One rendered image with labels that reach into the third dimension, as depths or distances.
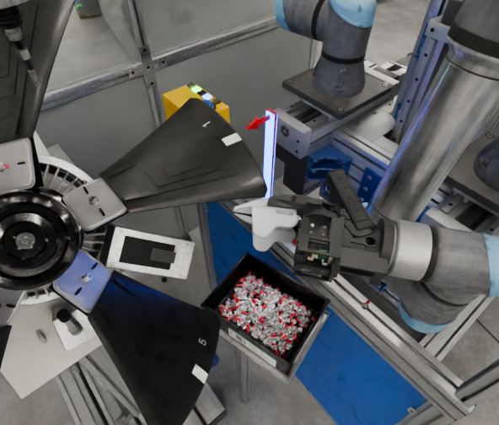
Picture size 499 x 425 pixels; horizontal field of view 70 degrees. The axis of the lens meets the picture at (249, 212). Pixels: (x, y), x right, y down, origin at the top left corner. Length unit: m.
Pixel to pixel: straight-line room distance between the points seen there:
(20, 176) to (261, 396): 1.30
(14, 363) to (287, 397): 1.07
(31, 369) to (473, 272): 0.75
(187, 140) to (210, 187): 0.10
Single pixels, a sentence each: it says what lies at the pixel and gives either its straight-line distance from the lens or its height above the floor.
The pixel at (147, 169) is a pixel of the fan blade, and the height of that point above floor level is 1.19.
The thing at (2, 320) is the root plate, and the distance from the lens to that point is 0.61.
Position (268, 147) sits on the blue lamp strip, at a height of 1.11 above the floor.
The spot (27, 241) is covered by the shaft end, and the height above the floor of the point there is 1.22.
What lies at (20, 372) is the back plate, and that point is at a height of 0.87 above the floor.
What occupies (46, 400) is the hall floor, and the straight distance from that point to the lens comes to 1.80.
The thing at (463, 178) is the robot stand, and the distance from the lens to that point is 0.89.
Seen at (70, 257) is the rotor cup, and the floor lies 1.19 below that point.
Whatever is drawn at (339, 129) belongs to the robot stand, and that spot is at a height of 0.94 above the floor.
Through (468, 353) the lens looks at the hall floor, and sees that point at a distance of 1.91.
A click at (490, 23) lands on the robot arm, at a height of 1.42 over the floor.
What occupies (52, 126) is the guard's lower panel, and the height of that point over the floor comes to 0.90.
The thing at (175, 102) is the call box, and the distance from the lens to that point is 0.96.
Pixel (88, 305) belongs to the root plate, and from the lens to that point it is 0.56.
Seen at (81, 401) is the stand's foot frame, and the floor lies 0.08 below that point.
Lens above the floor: 1.56
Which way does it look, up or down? 49 degrees down
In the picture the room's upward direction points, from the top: straight up
